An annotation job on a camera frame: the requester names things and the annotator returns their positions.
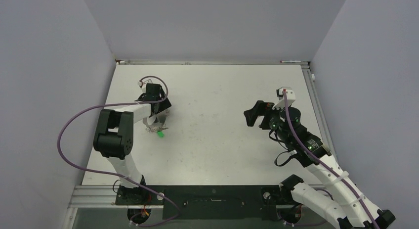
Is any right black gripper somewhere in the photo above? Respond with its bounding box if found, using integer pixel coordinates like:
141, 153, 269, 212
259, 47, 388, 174
244, 100, 292, 145

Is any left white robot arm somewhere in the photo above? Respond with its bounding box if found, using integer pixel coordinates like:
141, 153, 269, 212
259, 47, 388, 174
93, 82, 171, 204

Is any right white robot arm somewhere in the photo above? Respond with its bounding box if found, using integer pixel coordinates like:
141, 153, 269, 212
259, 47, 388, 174
244, 99, 396, 229

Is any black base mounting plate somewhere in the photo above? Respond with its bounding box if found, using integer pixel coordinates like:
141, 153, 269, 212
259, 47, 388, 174
115, 185, 298, 220

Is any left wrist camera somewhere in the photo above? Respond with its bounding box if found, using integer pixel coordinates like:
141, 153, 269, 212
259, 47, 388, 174
137, 79, 153, 89

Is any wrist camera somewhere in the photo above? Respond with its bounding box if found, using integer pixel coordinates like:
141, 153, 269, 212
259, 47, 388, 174
137, 79, 153, 89
273, 87, 296, 110

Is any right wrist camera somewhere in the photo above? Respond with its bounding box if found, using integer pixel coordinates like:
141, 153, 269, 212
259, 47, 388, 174
273, 87, 296, 110

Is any aluminium rail back edge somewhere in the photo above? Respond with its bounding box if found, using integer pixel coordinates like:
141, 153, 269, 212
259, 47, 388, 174
116, 60, 310, 66

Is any aluminium rail edge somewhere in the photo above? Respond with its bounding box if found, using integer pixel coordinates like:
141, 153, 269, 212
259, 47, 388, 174
116, 60, 310, 66
301, 65, 337, 158

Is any aluminium rail right edge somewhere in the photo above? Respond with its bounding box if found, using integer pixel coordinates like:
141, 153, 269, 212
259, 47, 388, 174
301, 65, 337, 158

